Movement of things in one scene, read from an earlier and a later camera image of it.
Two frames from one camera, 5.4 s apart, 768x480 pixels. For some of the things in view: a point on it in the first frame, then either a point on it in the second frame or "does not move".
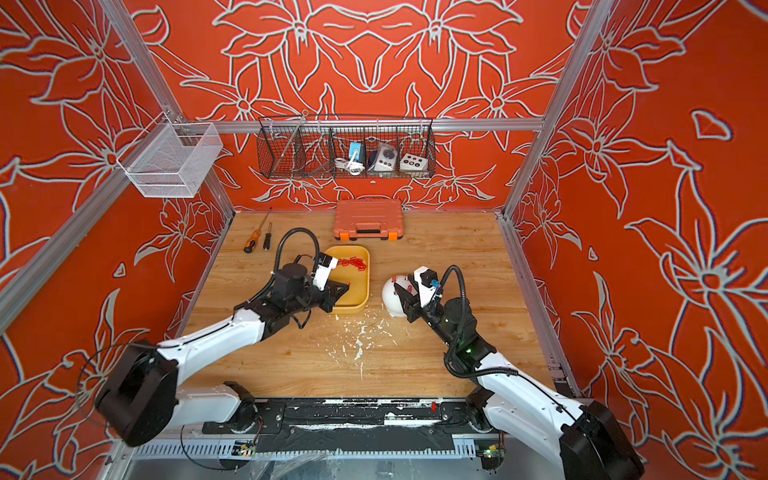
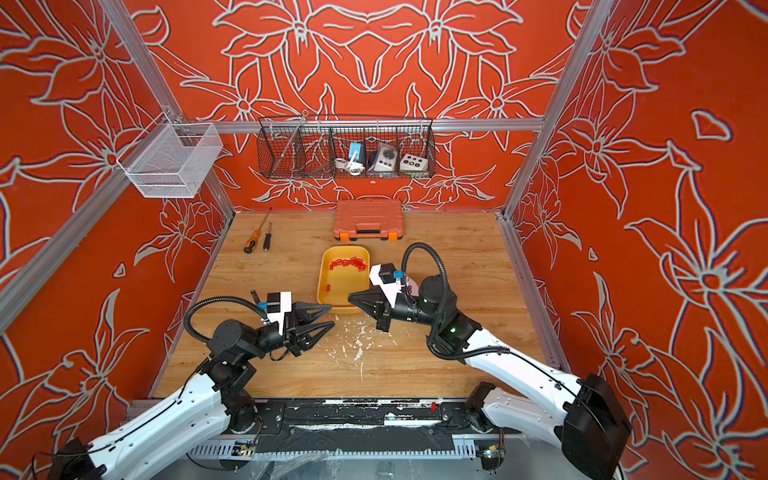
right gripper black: (410, 309) -> (378, 307)
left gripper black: (332, 294) -> (291, 341)
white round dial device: (386, 158) does not move
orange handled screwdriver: (250, 245) does not move
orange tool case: (368, 219) does not move
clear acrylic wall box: (172, 160) does not move
